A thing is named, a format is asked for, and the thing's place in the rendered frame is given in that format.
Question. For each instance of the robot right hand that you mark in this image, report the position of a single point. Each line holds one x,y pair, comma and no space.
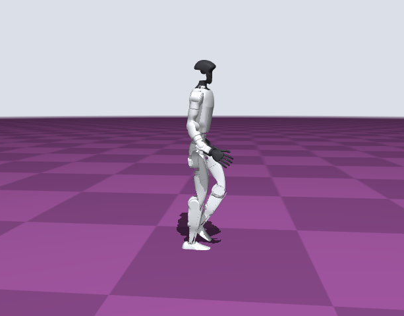
218,155

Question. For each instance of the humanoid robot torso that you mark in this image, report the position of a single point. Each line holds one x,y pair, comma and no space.
204,117

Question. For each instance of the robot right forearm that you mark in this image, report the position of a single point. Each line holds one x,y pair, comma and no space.
196,137

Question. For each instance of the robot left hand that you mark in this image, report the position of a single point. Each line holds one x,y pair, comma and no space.
207,141

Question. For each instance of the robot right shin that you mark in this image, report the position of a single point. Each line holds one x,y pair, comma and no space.
194,219

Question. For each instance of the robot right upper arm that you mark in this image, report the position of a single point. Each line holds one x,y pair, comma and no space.
196,99

